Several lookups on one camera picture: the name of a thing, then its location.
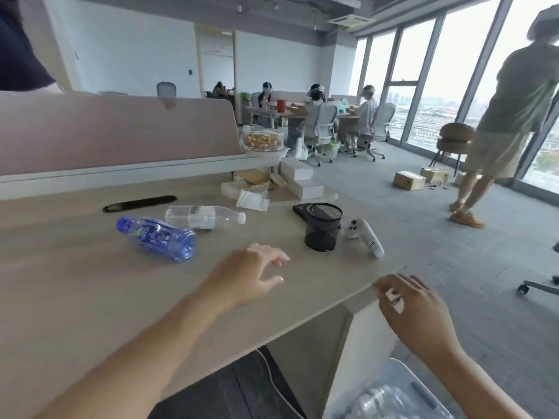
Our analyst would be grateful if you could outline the person's right hand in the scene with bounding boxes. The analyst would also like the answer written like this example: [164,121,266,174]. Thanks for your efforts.
[374,275,462,363]

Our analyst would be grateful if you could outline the person's left hand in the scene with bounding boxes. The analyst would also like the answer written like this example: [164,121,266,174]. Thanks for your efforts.
[205,243,291,317]

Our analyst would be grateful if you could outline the person's right forearm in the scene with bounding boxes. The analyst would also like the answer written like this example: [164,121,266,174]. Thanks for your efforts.
[415,340,539,419]

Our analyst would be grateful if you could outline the person's left forearm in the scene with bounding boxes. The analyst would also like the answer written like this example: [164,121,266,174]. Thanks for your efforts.
[33,281,228,419]

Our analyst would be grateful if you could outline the black mesh pen cup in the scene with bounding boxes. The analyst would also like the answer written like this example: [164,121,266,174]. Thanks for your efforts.
[304,203,344,253]

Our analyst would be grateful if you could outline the clear plastic water bottle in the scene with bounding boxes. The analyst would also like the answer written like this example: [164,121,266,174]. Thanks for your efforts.
[165,206,246,231]

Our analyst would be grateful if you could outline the white handheld controller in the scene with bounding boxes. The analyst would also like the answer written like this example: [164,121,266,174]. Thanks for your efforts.
[345,218,385,259]

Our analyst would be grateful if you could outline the clear plastic storage bin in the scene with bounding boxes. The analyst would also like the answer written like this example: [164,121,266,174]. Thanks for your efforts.
[322,358,456,419]

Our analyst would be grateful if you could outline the brown flat cardboard box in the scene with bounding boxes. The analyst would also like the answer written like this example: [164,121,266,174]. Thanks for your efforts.
[236,168,273,187]

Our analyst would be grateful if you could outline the white cardboard box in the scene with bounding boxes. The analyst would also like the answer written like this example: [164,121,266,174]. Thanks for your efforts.
[279,158,315,181]
[288,178,326,201]

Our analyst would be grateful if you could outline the blue plastic bottle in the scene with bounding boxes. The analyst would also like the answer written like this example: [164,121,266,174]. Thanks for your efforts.
[116,216,198,263]

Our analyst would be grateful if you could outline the clear snack container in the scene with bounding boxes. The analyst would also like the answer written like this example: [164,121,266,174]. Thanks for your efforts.
[241,128,285,153]

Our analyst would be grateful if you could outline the wooden office table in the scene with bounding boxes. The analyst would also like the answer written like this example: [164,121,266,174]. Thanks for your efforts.
[244,104,308,130]

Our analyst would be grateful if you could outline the white office chair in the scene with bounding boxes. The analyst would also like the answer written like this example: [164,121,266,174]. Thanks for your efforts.
[301,102,339,167]
[355,103,396,162]

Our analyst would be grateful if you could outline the office chair wheel base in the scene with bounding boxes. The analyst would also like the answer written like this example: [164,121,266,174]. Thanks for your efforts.
[518,240,559,297]

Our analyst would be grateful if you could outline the brown round stool chair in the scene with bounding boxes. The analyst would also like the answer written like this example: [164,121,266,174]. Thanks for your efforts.
[429,122,476,176]

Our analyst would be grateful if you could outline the pink desk divider panel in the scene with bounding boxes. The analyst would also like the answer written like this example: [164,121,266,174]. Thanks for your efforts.
[0,91,263,201]

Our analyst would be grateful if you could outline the ceiling air conditioner vent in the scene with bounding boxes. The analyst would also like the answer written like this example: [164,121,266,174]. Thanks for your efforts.
[328,12,377,28]

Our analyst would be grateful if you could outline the white cable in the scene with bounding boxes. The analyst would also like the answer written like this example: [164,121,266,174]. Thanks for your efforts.
[255,348,306,419]

